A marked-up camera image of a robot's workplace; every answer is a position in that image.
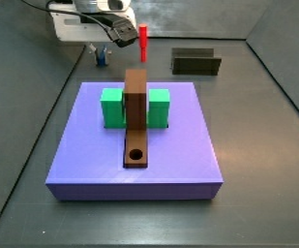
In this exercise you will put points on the right green block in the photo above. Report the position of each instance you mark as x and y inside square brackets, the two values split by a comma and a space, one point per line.
[159, 107]

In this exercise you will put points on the left green block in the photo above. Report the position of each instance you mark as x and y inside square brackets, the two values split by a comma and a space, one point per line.
[111, 101]

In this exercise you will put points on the brown L-shaped holder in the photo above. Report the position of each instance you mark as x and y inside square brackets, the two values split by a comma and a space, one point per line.
[135, 110]

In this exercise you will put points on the blue hexagonal peg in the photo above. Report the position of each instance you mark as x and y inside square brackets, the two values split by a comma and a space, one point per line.
[101, 57]

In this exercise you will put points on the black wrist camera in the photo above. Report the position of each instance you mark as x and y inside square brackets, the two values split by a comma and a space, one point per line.
[119, 29]

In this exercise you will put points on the red hexagonal peg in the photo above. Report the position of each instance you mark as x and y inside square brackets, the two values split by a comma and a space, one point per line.
[143, 41]

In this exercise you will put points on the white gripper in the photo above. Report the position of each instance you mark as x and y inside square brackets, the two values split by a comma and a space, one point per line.
[76, 28]

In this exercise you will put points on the green block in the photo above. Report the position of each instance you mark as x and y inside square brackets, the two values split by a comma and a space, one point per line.
[159, 107]
[111, 101]

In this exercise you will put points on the purple base block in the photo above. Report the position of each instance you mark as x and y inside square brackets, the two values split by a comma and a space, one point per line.
[95, 168]

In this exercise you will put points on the black angle fixture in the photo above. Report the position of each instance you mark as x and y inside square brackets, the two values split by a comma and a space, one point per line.
[193, 61]

